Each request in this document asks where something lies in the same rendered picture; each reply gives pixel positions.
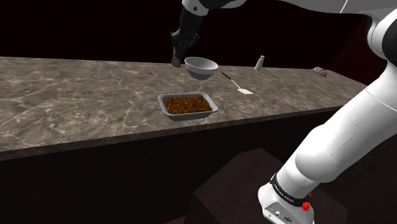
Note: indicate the brown speckled flat block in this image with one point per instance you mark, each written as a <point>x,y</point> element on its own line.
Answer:
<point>320,71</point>

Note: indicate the grey tray with brown food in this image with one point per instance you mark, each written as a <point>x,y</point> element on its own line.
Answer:
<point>187,105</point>

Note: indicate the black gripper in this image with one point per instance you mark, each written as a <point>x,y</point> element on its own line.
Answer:
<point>189,26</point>

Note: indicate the white round bowl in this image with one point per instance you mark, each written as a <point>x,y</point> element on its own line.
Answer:
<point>201,66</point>

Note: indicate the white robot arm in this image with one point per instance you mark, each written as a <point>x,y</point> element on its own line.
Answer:
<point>347,133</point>

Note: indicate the grey salt shaker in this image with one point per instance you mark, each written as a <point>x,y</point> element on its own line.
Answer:
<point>259,63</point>

